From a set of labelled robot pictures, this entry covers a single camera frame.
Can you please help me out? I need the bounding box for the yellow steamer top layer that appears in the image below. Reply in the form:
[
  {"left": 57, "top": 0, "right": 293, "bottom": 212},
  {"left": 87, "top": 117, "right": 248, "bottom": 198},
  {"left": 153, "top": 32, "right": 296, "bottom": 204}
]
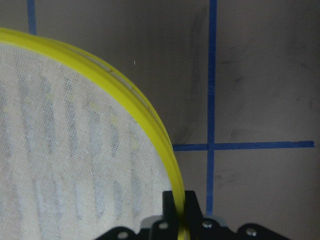
[{"left": 0, "top": 26, "right": 191, "bottom": 240}]

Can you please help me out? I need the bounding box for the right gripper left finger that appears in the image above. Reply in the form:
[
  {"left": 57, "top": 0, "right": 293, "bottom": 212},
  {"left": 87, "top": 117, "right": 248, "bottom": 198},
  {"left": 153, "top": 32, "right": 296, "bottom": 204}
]
[{"left": 162, "top": 191, "right": 179, "bottom": 225}]

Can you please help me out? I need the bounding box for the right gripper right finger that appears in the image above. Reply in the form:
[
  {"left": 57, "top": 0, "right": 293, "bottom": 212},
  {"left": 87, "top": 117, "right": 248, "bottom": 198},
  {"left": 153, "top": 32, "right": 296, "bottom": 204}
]
[{"left": 184, "top": 190, "right": 203, "bottom": 225}]

